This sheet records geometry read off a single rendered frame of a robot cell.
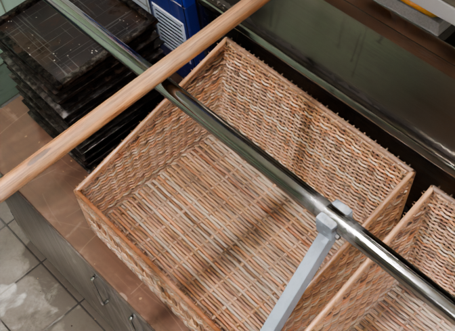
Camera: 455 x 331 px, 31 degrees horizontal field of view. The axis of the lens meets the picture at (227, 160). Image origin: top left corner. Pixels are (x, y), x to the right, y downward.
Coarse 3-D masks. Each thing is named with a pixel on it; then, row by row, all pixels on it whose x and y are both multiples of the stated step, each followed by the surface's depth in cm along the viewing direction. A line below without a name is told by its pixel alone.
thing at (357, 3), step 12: (348, 0) 146; (360, 0) 143; (372, 0) 141; (372, 12) 143; (384, 12) 140; (396, 24) 140; (408, 24) 137; (408, 36) 139; (420, 36) 137; (432, 36) 134; (444, 36) 134; (432, 48) 136; (444, 48) 134
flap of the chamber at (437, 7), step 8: (416, 0) 108; (424, 0) 107; (432, 0) 106; (440, 0) 106; (424, 8) 108; (432, 8) 107; (440, 8) 106; (448, 8) 105; (440, 16) 107; (448, 16) 106
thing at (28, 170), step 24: (264, 0) 140; (216, 24) 136; (192, 48) 134; (144, 72) 131; (168, 72) 132; (120, 96) 129; (96, 120) 127; (48, 144) 124; (72, 144) 125; (24, 168) 122; (0, 192) 120
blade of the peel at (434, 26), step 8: (376, 0) 140; (384, 0) 138; (392, 0) 137; (392, 8) 138; (400, 8) 136; (408, 8) 135; (408, 16) 136; (416, 16) 134; (424, 16) 133; (424, 24) 134; (432, 24) 133; (440, 24) 132; (448, 24) 134; (432, 32) 134; (440, 32) 134
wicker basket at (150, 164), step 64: (256, 64) 181; (192, 128) 195; (256, 128) 190; (320, 128) 173; (128, 192) 192; (192, 192) 193; (320, 192) 182; (384, 192) 166; (128, 256) 178; (192, 256) 182; (256, 256) 180; (192, 320) 169; (256, 320) 171
